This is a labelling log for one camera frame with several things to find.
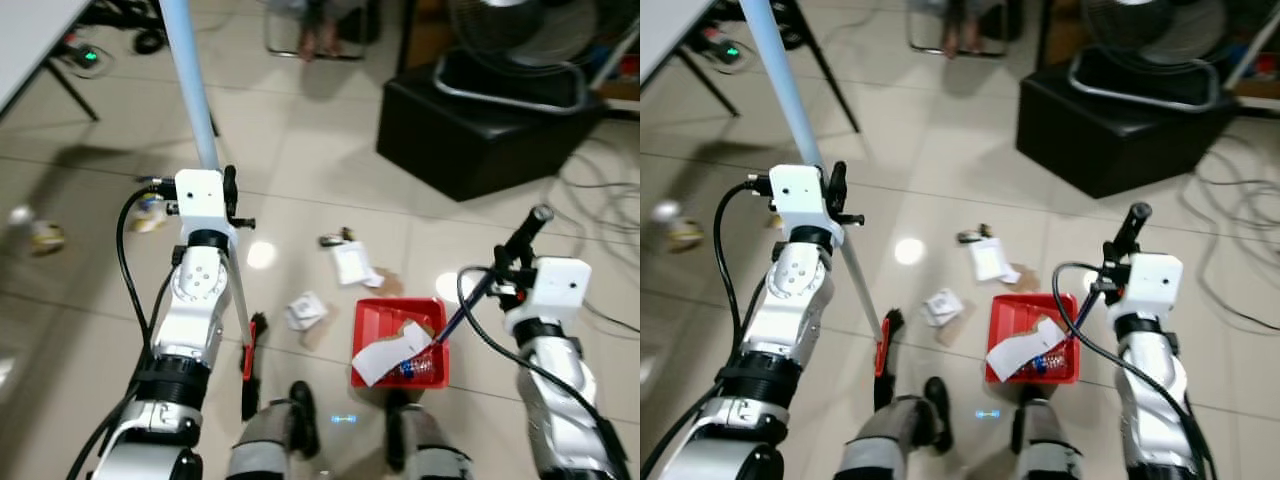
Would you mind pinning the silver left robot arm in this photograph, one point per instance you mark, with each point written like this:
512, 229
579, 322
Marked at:
800, 300
195, 300

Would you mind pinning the dark floor fan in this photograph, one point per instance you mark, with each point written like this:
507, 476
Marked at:
1150, 25
520, 30

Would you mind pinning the yellow snack wrapper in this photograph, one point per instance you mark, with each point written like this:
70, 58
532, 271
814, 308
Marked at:
150, 214
776, 215

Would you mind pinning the brown cardboard scrap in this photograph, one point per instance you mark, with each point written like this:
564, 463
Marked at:
1048, 322
388, 283
1018, 277
415, 328

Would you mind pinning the small dark trash piece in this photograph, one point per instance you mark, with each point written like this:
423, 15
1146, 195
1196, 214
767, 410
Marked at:
973, 235
338, 238

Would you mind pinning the clear plastic bottle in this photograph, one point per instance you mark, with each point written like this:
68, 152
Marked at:
418, 368
1050, 363

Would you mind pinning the crumpled white paper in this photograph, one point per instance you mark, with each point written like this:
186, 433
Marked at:
941, 307
306, 310

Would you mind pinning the white paper sheet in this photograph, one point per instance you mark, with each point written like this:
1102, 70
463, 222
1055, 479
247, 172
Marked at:
385, 355
1015, 352

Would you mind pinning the white flat packet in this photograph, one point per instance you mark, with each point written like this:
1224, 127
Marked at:
989, 260
352, 264

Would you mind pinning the large black box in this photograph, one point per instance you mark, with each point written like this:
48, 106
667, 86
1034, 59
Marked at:
1110, 140
470, 140

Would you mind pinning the crushed yellow white can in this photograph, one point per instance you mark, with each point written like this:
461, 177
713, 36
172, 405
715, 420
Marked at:
685, 235
45, 238

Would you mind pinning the power strip with green light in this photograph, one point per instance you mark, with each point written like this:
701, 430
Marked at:
728, 50
88, 57

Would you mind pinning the robot right leg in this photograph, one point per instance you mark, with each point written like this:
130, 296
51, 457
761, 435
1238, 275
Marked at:
430, 450
1050, 450

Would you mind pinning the robot leg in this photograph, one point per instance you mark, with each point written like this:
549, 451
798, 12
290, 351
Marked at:
262, 450
1050, 450
430, 450
880, 450

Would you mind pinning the robot left leg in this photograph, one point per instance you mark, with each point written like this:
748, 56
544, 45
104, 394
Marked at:
262, 450
880, 450

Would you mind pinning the white folding table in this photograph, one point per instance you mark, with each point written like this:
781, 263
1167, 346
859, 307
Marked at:
30, 30
670, 25

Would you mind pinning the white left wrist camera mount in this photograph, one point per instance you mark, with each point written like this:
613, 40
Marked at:
200, 195
800, 192

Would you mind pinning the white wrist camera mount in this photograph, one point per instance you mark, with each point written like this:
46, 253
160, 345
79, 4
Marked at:
200, 195
1150, 280
555, 285
800, 192

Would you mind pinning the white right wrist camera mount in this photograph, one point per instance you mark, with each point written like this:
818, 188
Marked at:
555, 285
1150, 280

